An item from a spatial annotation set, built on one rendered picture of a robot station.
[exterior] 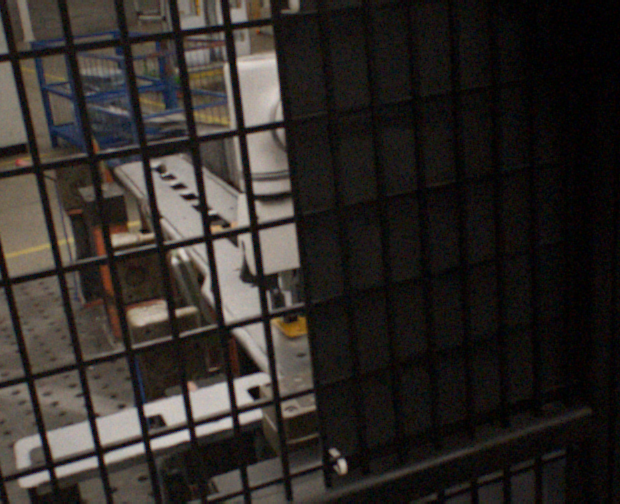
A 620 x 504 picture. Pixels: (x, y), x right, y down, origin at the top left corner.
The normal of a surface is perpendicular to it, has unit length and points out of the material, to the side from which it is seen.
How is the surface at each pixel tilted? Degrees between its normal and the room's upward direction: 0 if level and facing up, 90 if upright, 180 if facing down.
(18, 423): 0
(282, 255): 96
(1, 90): 90
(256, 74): 90
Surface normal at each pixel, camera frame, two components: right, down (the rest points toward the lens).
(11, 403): -0.10, -0.94
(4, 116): 0.51, 0.24
